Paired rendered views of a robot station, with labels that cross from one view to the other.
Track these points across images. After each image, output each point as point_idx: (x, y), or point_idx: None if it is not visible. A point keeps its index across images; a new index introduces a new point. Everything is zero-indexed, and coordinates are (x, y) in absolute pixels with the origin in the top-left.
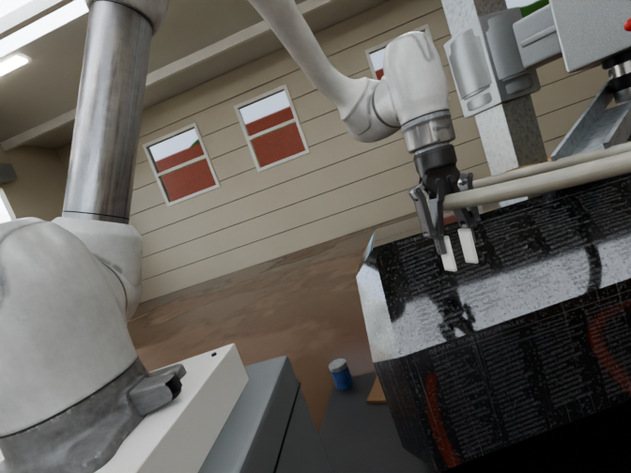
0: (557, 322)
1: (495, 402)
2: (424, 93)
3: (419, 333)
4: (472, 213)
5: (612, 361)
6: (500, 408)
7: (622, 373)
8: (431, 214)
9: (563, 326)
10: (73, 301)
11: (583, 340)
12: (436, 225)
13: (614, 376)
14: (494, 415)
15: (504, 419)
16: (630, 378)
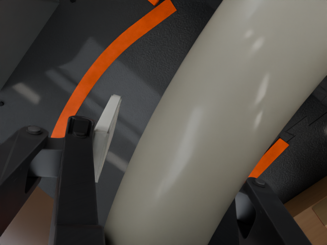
0: (324, 82)
1: (216, 3)
2: None
3: None
4: (240, 236)
5: (325, 98)
6: (217, 5)
7: (321, 98)
8: (57, 194)
9: (325, 85)
10: None
11: (325, 92)
12: (56, 188)
13: (315, 92)
14: (210, 0)
15: (217, 7)
16: (322, 100)
